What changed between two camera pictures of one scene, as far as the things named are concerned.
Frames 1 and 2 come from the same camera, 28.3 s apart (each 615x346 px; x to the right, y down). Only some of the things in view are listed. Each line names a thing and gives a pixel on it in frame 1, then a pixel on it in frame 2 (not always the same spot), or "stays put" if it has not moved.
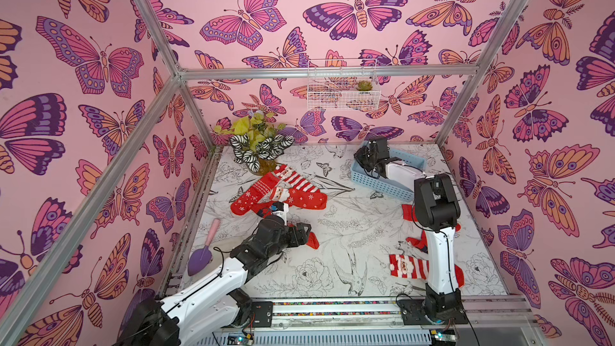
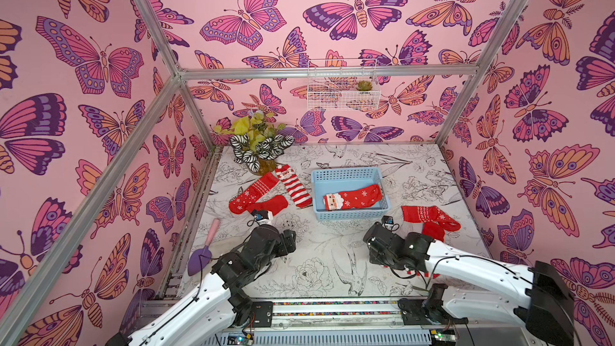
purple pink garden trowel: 202,257 stays put
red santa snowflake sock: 307,199 to 354,198
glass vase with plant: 256,141 stays put
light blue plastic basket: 359,175 to 345,193
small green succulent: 364,86 stays put
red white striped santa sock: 293,178 stays put
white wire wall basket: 343,84 stays put
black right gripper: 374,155 to 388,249
